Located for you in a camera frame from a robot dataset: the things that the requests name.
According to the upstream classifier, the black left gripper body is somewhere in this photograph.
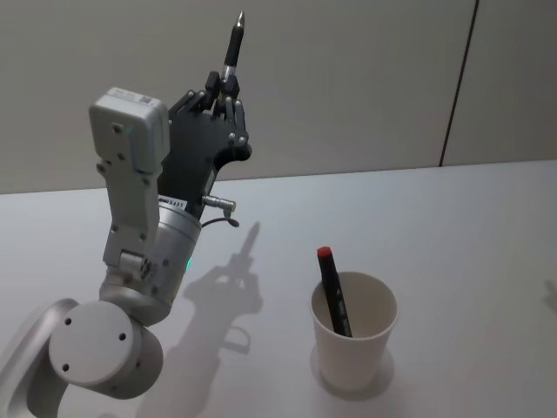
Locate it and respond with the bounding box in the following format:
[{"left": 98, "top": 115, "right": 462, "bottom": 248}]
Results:
[{"left": 158, "top": 90, "right": 254, "bottom": 218}]

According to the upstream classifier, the black pen with silver tip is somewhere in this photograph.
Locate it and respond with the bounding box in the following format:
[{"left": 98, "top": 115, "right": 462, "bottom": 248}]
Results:
[{"left": 217, "top": 11, "right": 248, "bottom": 104}]

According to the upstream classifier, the black marker with red cap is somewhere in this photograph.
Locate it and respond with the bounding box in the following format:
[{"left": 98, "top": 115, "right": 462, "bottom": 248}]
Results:
[{"left": 316, "top": 246, "right": 353, "bottom": 339}]

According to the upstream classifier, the white paper cup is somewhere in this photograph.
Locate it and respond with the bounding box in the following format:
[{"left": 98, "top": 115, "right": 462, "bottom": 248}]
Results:
[{"left": 309, "top": 271, "right": 399, "bottom": 391}]

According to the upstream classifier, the thin dark cable silver plug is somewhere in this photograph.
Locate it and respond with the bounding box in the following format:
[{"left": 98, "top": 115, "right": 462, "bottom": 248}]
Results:
[{"left": 198, "top": 194, "right": 241, "bottom": 230}]

